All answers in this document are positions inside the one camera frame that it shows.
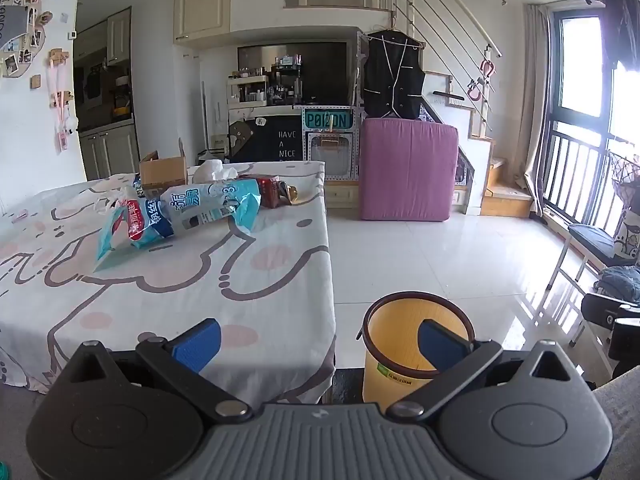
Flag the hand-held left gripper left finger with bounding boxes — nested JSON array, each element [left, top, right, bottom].
[[62, 317, 253, 423]]

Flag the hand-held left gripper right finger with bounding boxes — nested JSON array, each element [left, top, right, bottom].
[[387, 319, 587, 423]]

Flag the yellow trash bin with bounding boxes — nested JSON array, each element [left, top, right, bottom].
[[360, 290, 476, 406]]

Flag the red label blue packaging bag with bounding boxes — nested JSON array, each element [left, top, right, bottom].
[[94, 199, 176, 275]]

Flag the pale blue plastic packaging bag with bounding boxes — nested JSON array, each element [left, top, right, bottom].
[[159, 179, 263, 235]]

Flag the red box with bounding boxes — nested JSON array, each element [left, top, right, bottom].
[[240, 174, 281, 209]]

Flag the cardboard box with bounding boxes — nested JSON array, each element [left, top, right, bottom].
[[139, 137, 189, 190]]

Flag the blue jeans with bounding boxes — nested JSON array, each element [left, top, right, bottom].
[[595, 264, 640, 302]]

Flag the white bench dark cushion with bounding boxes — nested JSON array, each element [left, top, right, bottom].
[[546, 221, 626, 313]]

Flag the cat print cushion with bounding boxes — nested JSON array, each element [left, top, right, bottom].
[[612, 209, 640, 262]]

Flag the black window railing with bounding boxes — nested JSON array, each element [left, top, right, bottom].
[[542, 119, 640, 243]]

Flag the purple mattress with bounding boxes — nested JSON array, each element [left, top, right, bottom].
[[360, 117, 459, 222]]

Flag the low drawer cabinet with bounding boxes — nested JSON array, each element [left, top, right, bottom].
[[324, 180, 362, 209]]

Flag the wooden staircase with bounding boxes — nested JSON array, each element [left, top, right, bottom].
[[420, 72, 535, 217]]

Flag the beige curtain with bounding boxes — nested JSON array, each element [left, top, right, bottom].
[[522, 4, 552, 217]]

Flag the black letter board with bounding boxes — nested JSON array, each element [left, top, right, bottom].
[[227, 114, 304, 164]]

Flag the perforated metal cabinet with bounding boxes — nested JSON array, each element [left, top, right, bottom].
[[299, 104, 362, 182]]

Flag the teal sign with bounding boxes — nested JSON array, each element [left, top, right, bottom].
[[302, 109, 354, 132]]

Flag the rack with bottles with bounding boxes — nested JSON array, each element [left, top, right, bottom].
[[226, 74, 272, 109]]

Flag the kitchen cabinets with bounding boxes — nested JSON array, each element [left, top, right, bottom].
[[74, 6, 141, 181]]

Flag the black vest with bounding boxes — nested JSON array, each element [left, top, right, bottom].
[[362, 29, 426, 119]]

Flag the hanging dark clothes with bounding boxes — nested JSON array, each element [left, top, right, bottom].
[[572, 0, 640, 72]]

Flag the cream upper cabinet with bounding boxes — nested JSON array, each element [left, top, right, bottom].
[[173, 0, 232, 45]]

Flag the stair railing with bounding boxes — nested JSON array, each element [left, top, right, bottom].
[[284, 0, 503, 61]]

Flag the photo collage board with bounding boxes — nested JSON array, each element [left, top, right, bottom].
[[0, 0, 50, 79]]

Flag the wire basket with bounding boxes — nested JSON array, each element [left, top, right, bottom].
[[606, 150, 640, 202]]

